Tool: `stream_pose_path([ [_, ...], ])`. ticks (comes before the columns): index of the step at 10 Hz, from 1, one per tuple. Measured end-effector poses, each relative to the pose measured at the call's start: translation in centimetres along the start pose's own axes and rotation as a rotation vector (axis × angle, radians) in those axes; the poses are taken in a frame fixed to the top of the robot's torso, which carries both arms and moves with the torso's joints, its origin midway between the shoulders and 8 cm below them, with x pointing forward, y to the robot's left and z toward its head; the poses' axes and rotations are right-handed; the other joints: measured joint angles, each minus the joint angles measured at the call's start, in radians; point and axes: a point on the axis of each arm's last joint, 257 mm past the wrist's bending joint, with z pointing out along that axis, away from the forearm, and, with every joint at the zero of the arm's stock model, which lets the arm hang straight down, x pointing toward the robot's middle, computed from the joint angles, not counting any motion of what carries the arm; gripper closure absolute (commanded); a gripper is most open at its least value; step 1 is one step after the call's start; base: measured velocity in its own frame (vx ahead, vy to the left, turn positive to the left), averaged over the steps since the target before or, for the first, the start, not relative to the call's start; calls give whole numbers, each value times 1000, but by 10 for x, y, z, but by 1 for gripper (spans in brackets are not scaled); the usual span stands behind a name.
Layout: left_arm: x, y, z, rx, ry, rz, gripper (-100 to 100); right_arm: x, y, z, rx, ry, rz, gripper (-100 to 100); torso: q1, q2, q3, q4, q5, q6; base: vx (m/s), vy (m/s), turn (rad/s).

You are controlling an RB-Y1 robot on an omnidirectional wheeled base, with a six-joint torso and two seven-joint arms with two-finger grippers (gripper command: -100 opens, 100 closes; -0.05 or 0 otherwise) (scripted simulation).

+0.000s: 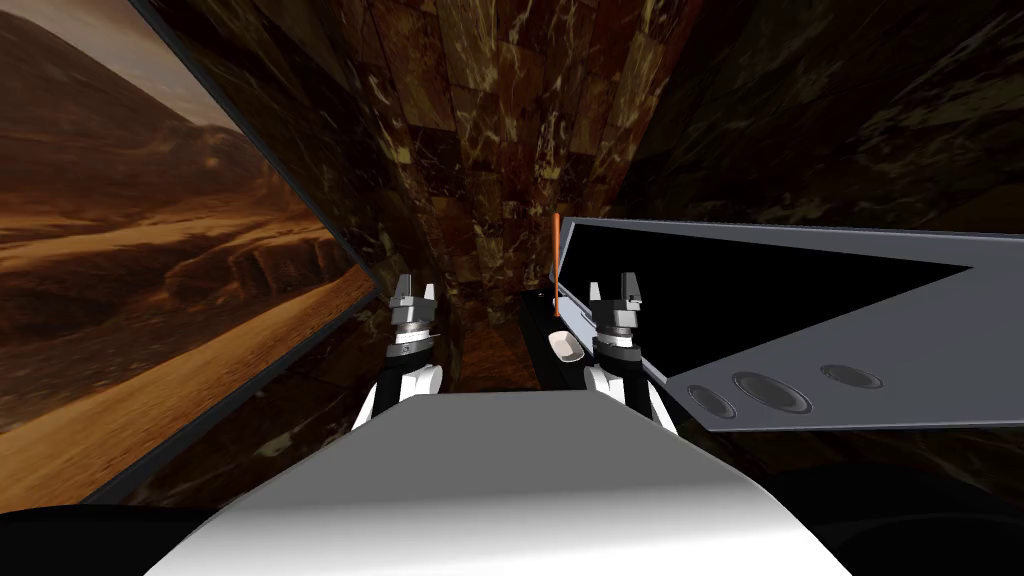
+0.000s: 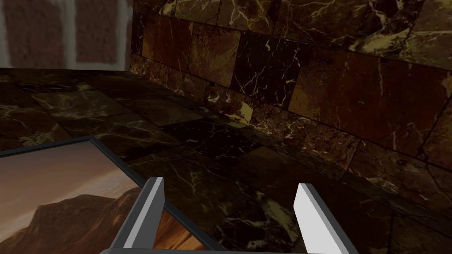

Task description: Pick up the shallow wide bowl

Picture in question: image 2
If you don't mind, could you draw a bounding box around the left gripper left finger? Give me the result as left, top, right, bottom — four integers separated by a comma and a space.
111, 176, 165, 250

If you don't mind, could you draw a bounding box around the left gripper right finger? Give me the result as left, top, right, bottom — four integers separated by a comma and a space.
293, 183, 360, 254

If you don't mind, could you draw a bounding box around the framed mountain landscape picture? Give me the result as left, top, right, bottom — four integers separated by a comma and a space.
0, 135, 226, 254

